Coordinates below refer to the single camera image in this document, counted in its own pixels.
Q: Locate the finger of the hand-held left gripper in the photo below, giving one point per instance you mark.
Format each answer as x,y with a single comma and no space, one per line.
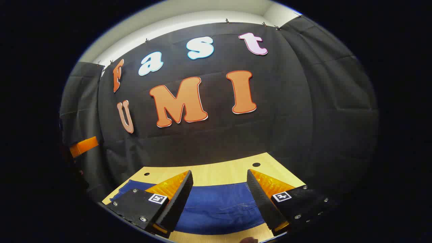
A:
84,145

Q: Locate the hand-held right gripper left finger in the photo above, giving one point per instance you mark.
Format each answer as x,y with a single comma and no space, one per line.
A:
179,199

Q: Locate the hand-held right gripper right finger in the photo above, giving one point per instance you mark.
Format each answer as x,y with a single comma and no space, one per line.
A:
261,199

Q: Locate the blue denim jeans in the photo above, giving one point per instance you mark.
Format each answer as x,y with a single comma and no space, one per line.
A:
219,209

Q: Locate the black backdrop cloth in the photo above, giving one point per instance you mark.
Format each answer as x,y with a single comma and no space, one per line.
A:
287,118

